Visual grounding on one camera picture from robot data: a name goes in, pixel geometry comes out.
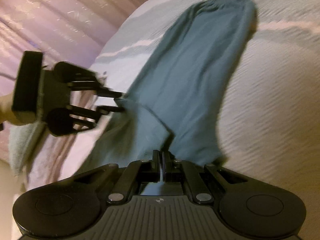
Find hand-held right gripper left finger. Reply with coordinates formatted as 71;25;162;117
72;149;161;204

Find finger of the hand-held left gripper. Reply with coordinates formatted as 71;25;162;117
70;104;125;132
68;66;123;99

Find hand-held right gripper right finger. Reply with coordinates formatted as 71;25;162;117
162;151;248;204

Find blue pants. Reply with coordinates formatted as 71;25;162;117
87;0;258;180

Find person's left hand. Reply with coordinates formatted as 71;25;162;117
0;94;33;126

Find folded pink blanket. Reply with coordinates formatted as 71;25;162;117
25;90;105;180

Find grey pillow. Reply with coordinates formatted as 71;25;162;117
9;124;47;174

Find pink curtain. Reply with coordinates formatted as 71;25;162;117
0;0;150;100

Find pink and grey bedspread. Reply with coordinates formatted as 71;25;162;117
22;0;320;198

